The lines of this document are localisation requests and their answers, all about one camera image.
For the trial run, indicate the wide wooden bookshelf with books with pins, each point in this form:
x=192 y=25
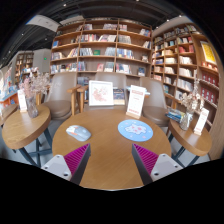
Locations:
x=100 y=50

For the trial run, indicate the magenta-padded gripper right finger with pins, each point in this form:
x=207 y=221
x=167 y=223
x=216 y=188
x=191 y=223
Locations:
x=148 y=160

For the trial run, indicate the brown padded wooden armchair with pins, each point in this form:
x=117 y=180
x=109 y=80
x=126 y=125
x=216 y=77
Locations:
x=155 y=113
x=60 y=108
x=110 y=76

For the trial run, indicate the grey computer mouse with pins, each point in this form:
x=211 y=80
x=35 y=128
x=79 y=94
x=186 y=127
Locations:
x=78 y=133

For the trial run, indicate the white sign with wooden base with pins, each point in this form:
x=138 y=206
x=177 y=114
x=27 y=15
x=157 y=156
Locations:
x=136 y=100

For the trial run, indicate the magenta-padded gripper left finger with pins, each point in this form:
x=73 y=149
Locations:
x=75 y=160

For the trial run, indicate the white framed floral picture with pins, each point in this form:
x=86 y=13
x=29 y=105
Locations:
x=101 y=93

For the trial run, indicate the small white table sign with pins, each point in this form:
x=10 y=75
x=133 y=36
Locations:
x=22 y=100
x=201 y=121

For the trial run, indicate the glass vase with pink flowers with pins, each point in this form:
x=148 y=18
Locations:
x=32 y=106

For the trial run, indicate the distant wooden bookshelf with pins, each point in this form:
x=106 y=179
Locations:
x=23 y=61

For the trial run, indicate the stack of books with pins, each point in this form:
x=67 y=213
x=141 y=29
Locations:
x=174 y=115

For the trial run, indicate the glass vase with beige flowers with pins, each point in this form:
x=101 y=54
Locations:
x=185 y=121

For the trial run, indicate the dark cover book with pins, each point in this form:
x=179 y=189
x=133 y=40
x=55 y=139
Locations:
x=118 y=96

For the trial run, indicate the round light blue mouse pad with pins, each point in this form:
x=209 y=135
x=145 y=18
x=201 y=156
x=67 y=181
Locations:
x=135 y=130

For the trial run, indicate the round wooden side table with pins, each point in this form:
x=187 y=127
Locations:
x=191 y=140
x=23 y=128

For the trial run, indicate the angled wooden bookshelf with books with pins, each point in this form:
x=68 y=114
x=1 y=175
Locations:
x=180 y=60

